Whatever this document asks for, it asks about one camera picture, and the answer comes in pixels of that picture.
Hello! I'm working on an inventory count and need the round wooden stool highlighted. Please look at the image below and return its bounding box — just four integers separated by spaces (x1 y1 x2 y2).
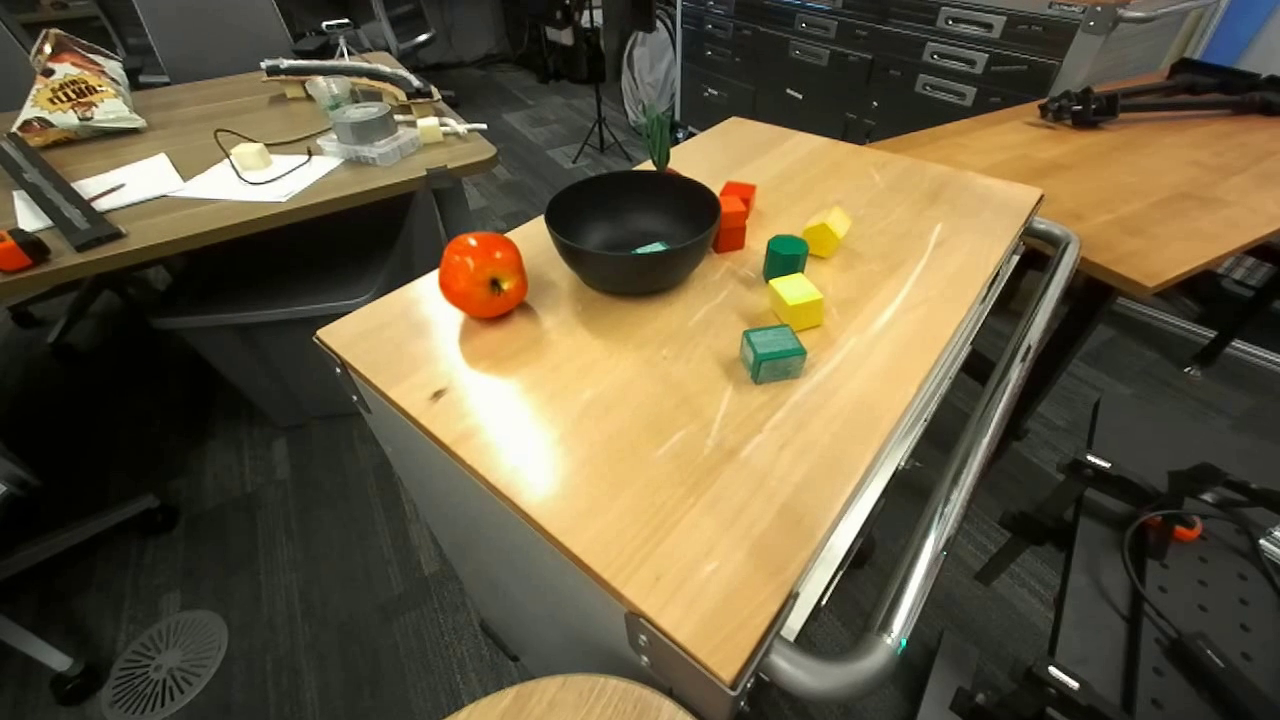
442 670 699 720

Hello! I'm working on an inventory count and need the wooden office desk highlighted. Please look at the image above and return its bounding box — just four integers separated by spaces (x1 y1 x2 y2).
0 63 500 313

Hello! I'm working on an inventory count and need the yellow cube block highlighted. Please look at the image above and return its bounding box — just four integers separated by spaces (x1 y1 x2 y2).
799 203 855 265
764 268 831 337

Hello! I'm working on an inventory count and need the black drawer cabinet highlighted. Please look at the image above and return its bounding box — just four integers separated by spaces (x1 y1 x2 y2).
675 0 1111 136

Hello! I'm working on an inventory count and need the black perforated breadboard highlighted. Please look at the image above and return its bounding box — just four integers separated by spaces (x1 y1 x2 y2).
1051 513 1280 720

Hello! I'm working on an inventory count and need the clear plastic container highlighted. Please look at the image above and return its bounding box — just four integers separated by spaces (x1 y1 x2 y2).
322 94 405 168

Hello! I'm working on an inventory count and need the blue panel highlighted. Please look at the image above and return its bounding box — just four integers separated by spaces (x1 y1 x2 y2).
1203 0 1280 77

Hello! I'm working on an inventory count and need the white paper sheet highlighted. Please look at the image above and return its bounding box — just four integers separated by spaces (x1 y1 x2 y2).
167 147 346 207
9 147 188 231

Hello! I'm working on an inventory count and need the black tripod stand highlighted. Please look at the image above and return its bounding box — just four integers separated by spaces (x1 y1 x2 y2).
570 72 645 168

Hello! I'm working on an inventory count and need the chips bag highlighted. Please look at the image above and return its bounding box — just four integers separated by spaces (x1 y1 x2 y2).
9 29 151 136

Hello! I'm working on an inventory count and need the white round puck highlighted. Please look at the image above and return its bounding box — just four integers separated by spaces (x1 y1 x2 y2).
228 136 275 176

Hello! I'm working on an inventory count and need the curved headband device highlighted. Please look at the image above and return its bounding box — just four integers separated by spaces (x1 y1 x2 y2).
254 53 442 103

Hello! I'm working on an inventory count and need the magenta toy radish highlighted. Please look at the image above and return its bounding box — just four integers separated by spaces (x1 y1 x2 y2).
634 107 678 176

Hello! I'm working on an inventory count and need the long black bar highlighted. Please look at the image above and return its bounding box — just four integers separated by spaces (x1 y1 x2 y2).
0 131 129 255

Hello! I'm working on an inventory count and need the round white floor grille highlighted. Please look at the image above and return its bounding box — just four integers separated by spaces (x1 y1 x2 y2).
97 608 230 720

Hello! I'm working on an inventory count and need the office chair base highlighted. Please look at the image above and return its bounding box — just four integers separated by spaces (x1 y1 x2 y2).
0 313 183 706

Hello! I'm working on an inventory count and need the orange clamp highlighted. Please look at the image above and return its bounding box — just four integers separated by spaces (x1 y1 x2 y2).
1140 506 1212 550

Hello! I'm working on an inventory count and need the chrome cart handle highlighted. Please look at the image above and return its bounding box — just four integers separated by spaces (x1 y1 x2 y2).
758 215 1088 706

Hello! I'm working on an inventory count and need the green cube block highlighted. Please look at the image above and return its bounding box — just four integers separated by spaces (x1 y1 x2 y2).
734 319 811 386

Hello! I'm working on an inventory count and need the black folded tripod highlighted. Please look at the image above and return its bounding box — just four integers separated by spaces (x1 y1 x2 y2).
1034 53 1280 131

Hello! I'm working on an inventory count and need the grey mesh office chair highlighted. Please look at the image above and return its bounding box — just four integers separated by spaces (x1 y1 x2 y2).
133 0 300 77

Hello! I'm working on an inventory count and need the grey metal tool cart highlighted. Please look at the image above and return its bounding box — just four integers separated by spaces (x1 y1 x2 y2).
330 215 1088 720

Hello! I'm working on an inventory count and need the small orange object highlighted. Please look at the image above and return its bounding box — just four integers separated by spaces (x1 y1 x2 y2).
0 228 56 277

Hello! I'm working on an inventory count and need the large wooden table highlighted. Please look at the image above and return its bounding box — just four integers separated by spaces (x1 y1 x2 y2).
870 72 1280 300

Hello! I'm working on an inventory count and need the grey plastic crate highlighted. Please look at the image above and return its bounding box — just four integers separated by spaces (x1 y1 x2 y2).
1051 0 1223 94

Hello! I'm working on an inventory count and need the black bowl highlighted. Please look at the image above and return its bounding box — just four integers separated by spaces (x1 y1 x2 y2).
540 168 725 300

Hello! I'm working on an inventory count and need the round mesh reflector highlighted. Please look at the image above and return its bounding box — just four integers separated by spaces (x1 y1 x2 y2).
614 2 685 128

